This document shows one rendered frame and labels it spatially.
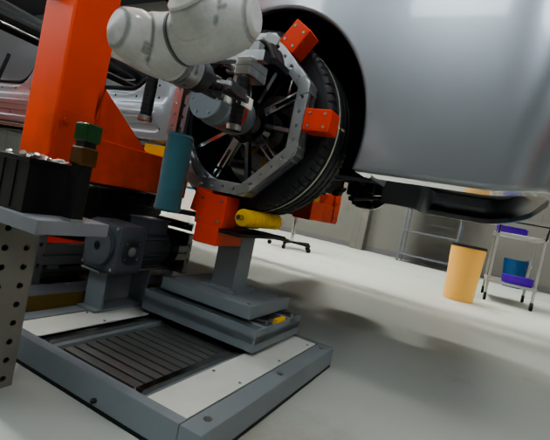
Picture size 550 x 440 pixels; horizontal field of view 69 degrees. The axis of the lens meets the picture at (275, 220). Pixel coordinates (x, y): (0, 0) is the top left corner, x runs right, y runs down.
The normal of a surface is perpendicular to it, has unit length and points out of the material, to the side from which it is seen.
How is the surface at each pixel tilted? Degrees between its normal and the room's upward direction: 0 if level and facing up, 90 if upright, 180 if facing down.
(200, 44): 141
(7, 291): 90
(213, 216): 90
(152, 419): 90
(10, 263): 90
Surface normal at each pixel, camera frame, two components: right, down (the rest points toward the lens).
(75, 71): 0.87, 0.19
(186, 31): -0.38, 0.68
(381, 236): -0.49, -0.07
